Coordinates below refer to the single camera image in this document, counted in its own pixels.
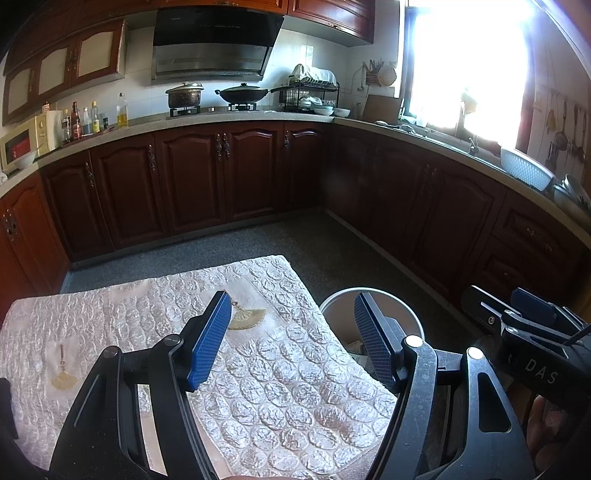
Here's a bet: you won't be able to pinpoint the black wok with lid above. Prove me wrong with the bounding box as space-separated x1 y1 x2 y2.
215 83 296 104

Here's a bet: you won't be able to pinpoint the metal cooking pot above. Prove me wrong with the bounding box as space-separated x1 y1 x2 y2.
165 82 205 109

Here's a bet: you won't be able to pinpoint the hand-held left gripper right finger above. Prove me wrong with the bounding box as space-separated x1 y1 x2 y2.
353 292 537 480

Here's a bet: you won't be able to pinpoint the cream microwave oven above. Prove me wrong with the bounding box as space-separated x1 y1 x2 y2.
0 111 63 169

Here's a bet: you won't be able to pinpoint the hanging kitchen utensil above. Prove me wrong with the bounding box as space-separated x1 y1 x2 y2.
571 106 589 162

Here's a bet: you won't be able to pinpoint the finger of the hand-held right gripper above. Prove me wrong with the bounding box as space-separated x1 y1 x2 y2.
462 285 509 341
503 287 587 343

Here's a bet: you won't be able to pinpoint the hanging strainer ladle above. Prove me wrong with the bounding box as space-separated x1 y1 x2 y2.
554 99 570 151

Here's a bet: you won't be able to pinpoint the bright window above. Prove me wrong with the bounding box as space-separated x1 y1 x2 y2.
405 0 532 144

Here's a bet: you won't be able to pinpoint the wooden cutting board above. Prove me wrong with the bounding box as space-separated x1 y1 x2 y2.
362 95 403 125

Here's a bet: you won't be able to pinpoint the wooden wall cabinets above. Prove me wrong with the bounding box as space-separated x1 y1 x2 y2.
0 0 376 126

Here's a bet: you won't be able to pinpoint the gas stove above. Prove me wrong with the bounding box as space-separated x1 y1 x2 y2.
166 104 278 118

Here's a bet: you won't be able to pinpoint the wall utensil holder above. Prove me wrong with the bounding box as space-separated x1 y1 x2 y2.
360 59 398 88

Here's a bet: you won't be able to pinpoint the white plastic colander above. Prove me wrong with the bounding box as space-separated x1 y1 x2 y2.
500 148 555 191

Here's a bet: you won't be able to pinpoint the black range hood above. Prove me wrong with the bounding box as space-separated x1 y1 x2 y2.
151 7 284 84

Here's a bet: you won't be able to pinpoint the person's right hand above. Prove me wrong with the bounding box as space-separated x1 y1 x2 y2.
526 396 573 464

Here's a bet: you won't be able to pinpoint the white bin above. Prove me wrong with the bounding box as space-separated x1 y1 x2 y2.
318 287 426 370

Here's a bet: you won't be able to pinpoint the black dish rack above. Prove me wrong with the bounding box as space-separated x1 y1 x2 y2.
279 64 340 112

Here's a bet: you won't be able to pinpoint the wooden base cabinets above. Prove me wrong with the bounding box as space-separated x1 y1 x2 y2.
0 121 591 324

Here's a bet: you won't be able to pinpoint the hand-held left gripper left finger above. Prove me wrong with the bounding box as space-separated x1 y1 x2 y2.
48 291 233 480

